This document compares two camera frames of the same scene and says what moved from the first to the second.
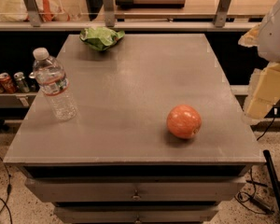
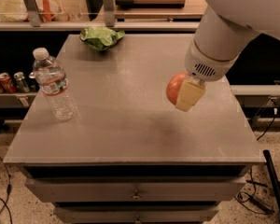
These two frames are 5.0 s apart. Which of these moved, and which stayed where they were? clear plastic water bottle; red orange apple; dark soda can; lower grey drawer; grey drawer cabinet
Moved: red orange apple
Stayed: dark soda can; clear plastic water bottle; lower grey drawer; grey drawer cabinet
